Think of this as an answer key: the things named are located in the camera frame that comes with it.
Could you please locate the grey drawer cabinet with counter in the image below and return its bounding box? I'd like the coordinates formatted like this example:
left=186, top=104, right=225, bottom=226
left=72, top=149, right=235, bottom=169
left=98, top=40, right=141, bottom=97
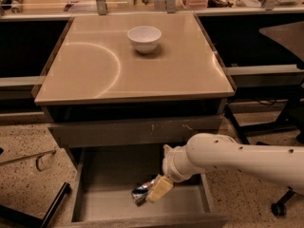
left=31, top=12, right=238, bottom=228

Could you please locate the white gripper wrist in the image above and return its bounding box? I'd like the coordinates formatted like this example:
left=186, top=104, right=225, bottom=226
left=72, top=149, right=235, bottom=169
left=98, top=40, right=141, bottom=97
left=145, top=144, right=191, bottom=203

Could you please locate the crushed redbull can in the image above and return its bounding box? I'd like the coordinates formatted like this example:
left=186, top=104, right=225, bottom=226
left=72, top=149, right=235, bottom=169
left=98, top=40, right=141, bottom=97
left=131, top=180, right=155, bottom=206

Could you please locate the white ceramic bowl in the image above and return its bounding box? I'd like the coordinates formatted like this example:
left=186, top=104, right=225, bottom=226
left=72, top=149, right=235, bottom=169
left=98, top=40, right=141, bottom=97
left=127, top=26, right=162, bottom=54

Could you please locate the black office chair base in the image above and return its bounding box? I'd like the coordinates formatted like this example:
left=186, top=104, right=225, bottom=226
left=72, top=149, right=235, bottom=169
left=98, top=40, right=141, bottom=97
left=271, top=190, right=295, bottom=217

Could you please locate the closed top drawer front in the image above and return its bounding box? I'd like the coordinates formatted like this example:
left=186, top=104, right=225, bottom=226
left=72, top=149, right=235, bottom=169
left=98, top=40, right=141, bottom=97
left=49, top=115, right=223, bottom=148

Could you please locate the metal rod on floor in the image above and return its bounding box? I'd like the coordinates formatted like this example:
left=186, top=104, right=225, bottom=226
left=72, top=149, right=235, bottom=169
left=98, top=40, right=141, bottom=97
left=0, top=150, right=56, bottom=172

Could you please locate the black stand leg left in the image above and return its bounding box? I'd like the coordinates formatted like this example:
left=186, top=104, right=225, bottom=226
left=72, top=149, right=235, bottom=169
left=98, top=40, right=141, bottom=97
left=0, top=182, right=71, bottom=228

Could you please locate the black table frame leg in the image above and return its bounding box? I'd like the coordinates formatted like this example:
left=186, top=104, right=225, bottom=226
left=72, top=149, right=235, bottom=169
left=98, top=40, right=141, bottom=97
left=224, top=104, right=296, bottom=143

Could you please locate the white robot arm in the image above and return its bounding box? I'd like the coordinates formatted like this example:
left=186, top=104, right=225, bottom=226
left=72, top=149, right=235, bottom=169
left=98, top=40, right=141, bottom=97
left=145, top=133, right=304, bottom=203

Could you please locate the open middle drawer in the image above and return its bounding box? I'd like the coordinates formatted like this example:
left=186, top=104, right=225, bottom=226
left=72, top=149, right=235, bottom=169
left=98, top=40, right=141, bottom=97
left=71, top=144, right=227, bottom=228

